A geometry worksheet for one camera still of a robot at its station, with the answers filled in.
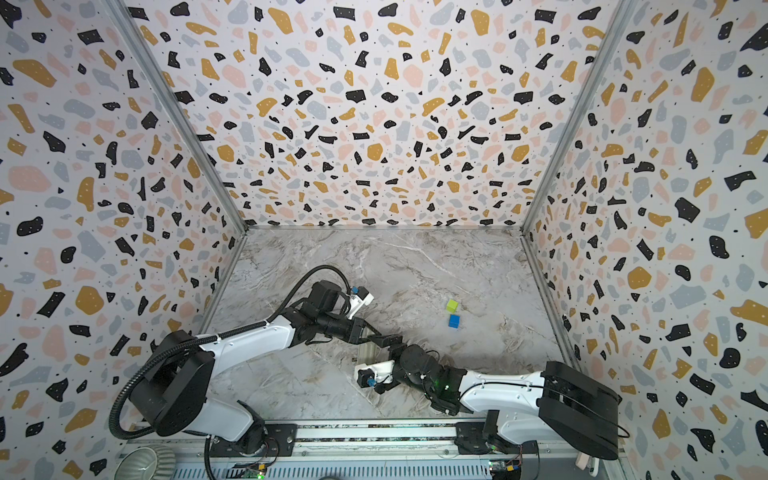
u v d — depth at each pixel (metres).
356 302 0.78
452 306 0.98
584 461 0.70
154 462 0.67
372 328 0.78
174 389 0.43
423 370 0.58
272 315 0.60
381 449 0.73
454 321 0.95
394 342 0.72
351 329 0.73
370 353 0.78
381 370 0.67
